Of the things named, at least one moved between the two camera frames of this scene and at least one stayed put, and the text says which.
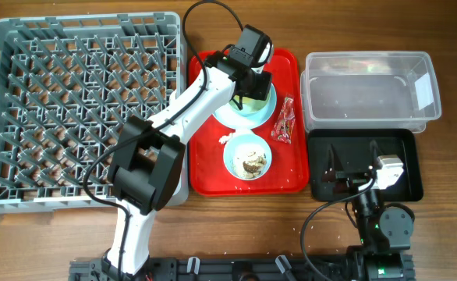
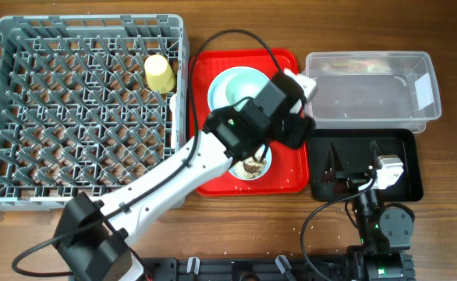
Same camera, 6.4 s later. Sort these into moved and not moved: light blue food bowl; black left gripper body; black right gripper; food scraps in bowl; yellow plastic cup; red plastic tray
Moved: yellow plastic cup; black left gripper body
Not moved: light blue food bowl; food scraps in bowl; black right gripper; red plastic tray
